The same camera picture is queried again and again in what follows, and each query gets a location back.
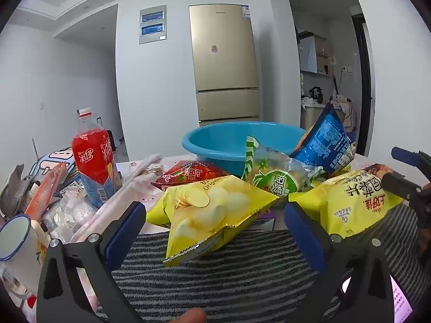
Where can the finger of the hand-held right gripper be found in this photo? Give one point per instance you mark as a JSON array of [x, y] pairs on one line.
[[400, 185], [404, 156]]

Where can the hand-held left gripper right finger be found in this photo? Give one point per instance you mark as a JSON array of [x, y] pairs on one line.
[[304, 239]]

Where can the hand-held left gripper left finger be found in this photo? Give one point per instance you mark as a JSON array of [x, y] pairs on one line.
[[124, 234]]

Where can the purple box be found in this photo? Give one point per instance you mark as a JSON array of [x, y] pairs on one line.
[[266, 220]]

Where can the yellow puffed snack bag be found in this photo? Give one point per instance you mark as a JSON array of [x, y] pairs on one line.
[[350, 205]]

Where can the green snack bag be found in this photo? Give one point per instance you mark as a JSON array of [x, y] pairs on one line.
[[272, 178]]

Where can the blue snack bag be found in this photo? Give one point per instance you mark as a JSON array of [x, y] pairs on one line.
[[326, 141]]

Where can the yellow potato chip bag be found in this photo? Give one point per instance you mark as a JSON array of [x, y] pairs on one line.
[[202, 215]]

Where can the red snack bag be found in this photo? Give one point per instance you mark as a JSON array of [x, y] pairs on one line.
[[181, 175]]

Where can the blue plastic basin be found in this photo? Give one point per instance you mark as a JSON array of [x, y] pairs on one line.
[[215, 141]]

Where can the person's left hand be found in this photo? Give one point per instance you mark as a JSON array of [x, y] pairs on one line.
[[193, 316]]

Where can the clear plastic bag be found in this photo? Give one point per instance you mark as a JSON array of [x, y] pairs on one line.
[[74, 212]]

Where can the hanging towel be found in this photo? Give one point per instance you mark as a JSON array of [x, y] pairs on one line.
[[348, 111]]

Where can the red drink bottle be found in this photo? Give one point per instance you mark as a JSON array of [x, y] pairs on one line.
[[91, 154]]

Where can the orange box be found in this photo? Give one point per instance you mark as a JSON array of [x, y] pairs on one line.
[[43, 191]]

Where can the sink cabinet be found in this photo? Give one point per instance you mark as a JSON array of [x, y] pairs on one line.
[[320, 116]]

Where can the black suitcase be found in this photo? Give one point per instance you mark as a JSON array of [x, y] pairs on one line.
[[111, 139]]

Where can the blue white printed box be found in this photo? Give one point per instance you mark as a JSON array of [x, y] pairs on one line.
[[57, 156]]

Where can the white enamel mug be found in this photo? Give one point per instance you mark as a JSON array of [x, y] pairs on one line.
[[20, 252]]

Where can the small black appliance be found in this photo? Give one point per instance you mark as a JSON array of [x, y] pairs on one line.
[[315, 95]]

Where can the mirror cabinet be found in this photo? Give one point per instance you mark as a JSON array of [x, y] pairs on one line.
[[308, 53]]

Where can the gold refrigerator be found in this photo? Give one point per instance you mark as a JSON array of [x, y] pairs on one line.
[[222, 74]]

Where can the grey wall electrical panel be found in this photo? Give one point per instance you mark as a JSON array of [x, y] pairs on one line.
[[153, 39]]

